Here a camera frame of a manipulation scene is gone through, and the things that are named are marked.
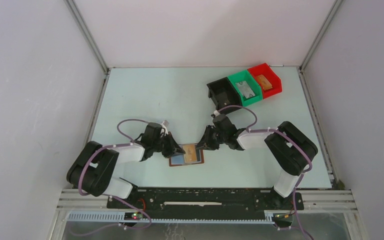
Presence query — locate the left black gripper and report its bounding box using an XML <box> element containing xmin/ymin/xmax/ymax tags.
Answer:
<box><xmin>152</xmin><ymin>131</ymin><xmax>185</xmax><ymax>158</ymax></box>

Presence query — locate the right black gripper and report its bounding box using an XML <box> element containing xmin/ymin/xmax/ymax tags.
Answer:
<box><xmin>196</xmin><ymin>124</ymin><xmax>228</xmax><ymax>151</ymax></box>

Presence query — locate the brown leather card holder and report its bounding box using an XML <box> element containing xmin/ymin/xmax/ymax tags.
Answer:
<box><xmin>169</xmin><ymin>143</ymin><xmax>205</xmax><ymax>167</ymax></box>

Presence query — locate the gold VIP credit card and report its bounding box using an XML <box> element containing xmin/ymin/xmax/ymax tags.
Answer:
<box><xmin>182</xmin><ymin>144</ymin><xmax>198</xmax><ymax>164</ymax></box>

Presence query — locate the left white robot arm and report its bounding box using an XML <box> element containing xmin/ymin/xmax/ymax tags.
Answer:
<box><xmin>66</xmin><ymin>122</ymin><xmax>186</xmax><ymax>208</ymax></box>

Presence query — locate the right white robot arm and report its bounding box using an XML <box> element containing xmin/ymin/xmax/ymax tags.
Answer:
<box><xmin>196</xmin><ymin>114</ymin><xmax>319</xmax><ymax>209</ymax></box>

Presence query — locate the dark card in black bin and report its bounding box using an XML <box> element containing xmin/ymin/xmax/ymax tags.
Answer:
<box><xmin>216</xmin><ymin>92</ymin><xmax>232</xmax><ymax>109</ymax></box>

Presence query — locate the silver card in green bin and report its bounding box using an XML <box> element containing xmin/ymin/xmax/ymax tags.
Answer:
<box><xmin>235</xmin><ymin>80</ymin><xmax>255</xmax><ymax>99</ymax></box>

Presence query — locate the black plastic bin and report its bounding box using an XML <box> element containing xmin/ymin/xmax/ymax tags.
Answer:
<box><xmin>206</xmin><ymin>77</ymin><xmax>242</xmax><ymax>115</ymax></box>

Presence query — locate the green plastic bin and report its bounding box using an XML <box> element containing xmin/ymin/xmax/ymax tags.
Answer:
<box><xmin>227</xmin><ymin>70</ymin><xmax>263</xmax><ymax>107</ymax></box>

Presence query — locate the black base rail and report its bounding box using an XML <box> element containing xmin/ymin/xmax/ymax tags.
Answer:
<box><xmin>107</xmin><ymin>187</ymin><xmax>304</xmax><ymax>221</ymax></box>

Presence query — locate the white cable duct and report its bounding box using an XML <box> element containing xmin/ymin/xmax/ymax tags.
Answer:
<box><xmin>66</xmin><ymin>211</ymin><xmax>279</xmax><ymax>224</ymax></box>

